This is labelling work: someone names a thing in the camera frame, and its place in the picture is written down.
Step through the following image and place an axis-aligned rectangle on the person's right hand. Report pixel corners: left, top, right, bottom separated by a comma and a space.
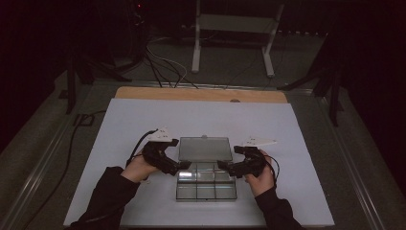
243, 149, 278, 198

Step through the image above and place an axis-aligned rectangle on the right hand-held gripper black cable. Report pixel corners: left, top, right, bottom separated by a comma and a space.
265, 154, 281, 189

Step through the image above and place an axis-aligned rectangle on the hand-held gripper black cable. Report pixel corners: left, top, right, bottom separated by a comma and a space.
265, 154, 281, 189
125, 127, 160, 168

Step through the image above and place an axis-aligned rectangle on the black tripod stand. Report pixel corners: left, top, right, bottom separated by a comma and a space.
276, 30, 347, 127

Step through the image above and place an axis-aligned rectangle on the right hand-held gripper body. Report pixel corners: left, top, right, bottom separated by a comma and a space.
227, 136, 279, 179

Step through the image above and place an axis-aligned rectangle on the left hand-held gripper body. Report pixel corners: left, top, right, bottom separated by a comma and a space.
141, 126, 180, 177

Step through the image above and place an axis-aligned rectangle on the left hand-held gripper black cable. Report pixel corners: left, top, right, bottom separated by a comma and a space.
125, 127, 160, 168

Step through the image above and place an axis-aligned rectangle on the long black floor cable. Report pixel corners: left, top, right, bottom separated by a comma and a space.
21, 109, 108, 230

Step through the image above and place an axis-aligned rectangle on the person's left hand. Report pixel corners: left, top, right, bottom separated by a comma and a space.
120, 154, 161, 184

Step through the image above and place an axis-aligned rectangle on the dark equipment with red light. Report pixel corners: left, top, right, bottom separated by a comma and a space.
104, 0, 151, 66

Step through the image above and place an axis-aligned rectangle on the white metal stand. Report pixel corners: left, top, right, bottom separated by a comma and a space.
191, 0, 285, 79

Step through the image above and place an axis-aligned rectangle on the white floor cable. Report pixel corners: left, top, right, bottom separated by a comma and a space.
146, 35, 189, 88

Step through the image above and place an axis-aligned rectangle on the white table cover sheet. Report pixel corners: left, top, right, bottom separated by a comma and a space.
63, 97, 336, 228

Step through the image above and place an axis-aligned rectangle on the metal floor rail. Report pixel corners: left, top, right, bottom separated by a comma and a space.
319, 95, 388, 230
0, 83, 94, 230

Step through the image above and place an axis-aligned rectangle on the clear plastic compartment box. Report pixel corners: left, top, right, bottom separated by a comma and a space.
174, 134, 239, 202

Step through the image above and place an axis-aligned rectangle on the bundle of black floor cables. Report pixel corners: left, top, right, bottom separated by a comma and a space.
143, 51, 199, 90

